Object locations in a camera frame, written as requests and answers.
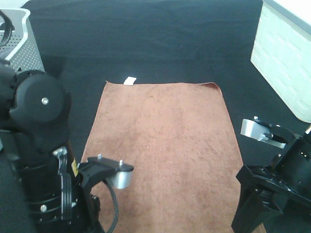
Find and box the grey perforated laundry basket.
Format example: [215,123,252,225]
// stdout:
[0,8,45,72]

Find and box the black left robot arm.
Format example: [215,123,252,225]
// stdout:
[0,62,103,233]

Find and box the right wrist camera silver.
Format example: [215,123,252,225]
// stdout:
[241,117,296,149]

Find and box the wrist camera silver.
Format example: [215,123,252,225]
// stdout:
[241,117,296,149]
[78,154,134,191]

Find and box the brown towel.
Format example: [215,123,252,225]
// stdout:
[83,82,242,233]

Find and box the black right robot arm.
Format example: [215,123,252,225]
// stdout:
[231,121,311,233]

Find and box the white plastic storage bin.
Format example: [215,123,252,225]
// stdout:
[250,0,311,123]

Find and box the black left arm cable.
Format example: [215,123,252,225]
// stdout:
[102,178,120,233]

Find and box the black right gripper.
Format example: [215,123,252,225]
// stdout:
[231,165,311,233]

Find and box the black table cloth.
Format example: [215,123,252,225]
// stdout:
[0,0,311,233]

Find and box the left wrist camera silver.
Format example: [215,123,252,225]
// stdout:
[78,154,134,191]

